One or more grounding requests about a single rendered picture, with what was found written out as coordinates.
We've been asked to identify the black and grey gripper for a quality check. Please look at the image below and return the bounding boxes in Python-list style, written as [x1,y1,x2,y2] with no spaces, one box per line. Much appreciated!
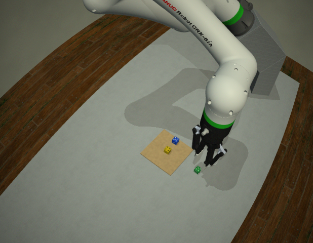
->
[192,125,227,171]

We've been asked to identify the tan square mat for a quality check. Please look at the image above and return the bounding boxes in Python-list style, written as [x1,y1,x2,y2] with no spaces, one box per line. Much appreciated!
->
[140,129,193,176]

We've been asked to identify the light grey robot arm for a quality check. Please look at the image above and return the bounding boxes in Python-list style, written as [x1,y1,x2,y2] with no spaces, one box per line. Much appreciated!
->
[83,0,257,139]

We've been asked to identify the blue die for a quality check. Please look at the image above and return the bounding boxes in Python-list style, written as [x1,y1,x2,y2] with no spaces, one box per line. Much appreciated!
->
[172,136,179,145]

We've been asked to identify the green die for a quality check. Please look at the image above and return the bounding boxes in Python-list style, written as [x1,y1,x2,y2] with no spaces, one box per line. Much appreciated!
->
[194,166,201,174]

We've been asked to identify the yellow die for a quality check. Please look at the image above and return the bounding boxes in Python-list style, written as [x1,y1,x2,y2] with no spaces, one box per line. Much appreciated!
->
[164,146,171,154]

